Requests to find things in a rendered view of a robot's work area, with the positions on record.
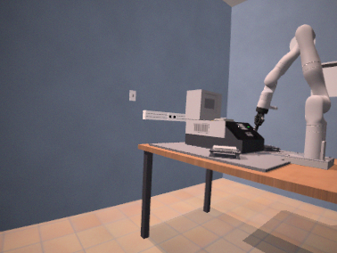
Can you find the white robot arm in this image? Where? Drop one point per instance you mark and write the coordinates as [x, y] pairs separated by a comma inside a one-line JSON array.
[[315, 142]]

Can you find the black rectangular frame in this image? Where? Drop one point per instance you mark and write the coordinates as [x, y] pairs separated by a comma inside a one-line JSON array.
[[226, 156]]

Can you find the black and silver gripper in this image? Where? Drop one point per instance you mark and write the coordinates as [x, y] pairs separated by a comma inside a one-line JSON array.
[[259, 118]]

